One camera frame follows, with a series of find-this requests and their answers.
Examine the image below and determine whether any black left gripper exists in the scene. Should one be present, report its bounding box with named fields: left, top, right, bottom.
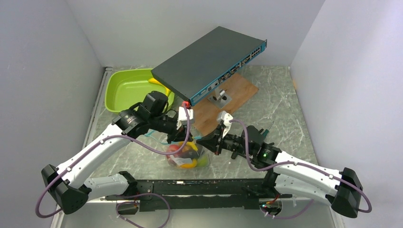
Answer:
left=149, top=114, right=192, bottom=144

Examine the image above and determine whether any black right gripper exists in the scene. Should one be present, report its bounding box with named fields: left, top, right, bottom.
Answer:
left=197, top=124, right=254, bottom=156

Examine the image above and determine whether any red toy apple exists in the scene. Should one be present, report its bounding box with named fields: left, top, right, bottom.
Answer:
left=166, top=144, right=181, bottom=162

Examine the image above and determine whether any clear zip top bag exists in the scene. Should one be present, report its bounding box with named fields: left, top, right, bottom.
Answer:
left=144, top=130, right=210, bottom=169

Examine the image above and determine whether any green toy pear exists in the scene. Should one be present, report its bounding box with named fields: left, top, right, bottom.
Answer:
left=197, top=156, right=210, bottom=167

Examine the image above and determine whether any dark brown toy fruit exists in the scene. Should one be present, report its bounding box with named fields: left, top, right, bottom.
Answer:
left=182, top=150, right=199, bottom=159

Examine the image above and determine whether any yellow toy banana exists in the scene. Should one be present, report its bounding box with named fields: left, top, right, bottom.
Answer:
left=147, top=78, right=171, bottom=96
left=175, top=142, right=199, bottom=169

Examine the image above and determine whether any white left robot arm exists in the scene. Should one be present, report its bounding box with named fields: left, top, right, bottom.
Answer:
left=41, top=91, right=193, bottom=214

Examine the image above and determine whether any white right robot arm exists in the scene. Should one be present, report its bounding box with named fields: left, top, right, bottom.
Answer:
left=196, top=125, right=363, bottom=218

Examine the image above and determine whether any wooden board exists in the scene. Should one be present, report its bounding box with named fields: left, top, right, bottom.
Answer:
left=193, top=73, right=259, bottom=135

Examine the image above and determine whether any lime green plastic tray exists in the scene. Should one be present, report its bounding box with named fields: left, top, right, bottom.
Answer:
left=104, top=68, right=174, bottom=114

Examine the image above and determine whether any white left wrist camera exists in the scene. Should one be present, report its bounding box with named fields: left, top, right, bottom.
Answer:
left=177, top=101, right=195, bottom=130

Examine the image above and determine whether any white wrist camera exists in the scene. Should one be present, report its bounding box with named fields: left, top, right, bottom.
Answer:
left=177, top=101, right=195, bottom=130
left=217, top=111, right=233, bottom=138

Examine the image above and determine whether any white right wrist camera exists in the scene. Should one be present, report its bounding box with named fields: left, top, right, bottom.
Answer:
left=217, top=111, right=233, bottom=138

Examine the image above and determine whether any metal stand bracket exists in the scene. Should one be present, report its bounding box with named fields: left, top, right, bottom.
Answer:
left=208, top=87, right=232, bottom=109

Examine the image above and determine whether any green handled screwdriver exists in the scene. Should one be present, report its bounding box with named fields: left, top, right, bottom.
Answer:
left=263, top=121, right=274, bottom=137

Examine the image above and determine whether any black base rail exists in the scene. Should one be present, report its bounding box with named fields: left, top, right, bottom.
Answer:
left=106, top=178, right=278, bottom=212

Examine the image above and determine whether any dark grey network switch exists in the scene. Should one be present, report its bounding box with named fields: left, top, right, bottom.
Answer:
left=151, top=26, right=267, bottom=106

